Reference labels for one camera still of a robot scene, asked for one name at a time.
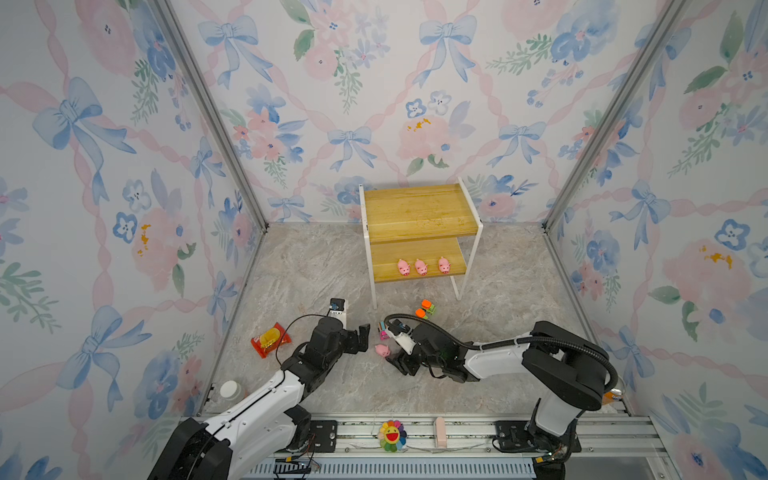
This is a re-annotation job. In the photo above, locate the pink pig toy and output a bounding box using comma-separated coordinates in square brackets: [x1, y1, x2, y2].
[397, 259, 411, 277]
[438, 257, 451, 274]
[414, 259, 428, 276]
[375, 344, 391, 358]

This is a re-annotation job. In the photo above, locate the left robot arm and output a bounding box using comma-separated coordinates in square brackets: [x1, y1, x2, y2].
[148, 313, 370, 479]

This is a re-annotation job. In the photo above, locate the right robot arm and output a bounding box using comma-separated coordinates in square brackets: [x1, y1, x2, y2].
[383, 314, 619, 453]

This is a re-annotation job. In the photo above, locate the green truck orange top far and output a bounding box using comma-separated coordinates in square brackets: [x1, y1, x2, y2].
[421, 299, 436, 315]

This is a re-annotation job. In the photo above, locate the red snack packet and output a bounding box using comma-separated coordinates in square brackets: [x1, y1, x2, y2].
[250, 322, 292, 359]

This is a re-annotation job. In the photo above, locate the colourful smiling flower plush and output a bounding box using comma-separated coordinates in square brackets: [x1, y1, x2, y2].
[377, 420, 408, 453]

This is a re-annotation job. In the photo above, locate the pink eraser block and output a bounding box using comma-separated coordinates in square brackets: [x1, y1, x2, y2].
[434, 417, 448, 449]

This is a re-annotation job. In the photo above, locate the white cap pill bottle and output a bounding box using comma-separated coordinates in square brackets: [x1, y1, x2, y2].
[219, 380, 245, 403]

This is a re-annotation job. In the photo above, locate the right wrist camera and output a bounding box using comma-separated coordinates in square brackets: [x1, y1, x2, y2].
[387, 326, 417, 355]

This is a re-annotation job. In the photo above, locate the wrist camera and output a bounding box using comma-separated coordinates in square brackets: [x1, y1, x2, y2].
[387, 326, 417, 355]
[327, 298, 347, 329]

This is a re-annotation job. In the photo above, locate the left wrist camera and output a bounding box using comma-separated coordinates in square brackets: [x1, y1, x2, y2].
[327, 298, 347, 329]

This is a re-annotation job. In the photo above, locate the wooden two-tier shelf white frame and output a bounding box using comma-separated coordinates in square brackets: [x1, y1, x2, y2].
[358, 179, 484, 308]

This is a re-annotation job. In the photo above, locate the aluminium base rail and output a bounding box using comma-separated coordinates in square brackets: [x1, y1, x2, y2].
[239, 414, 682, 479]

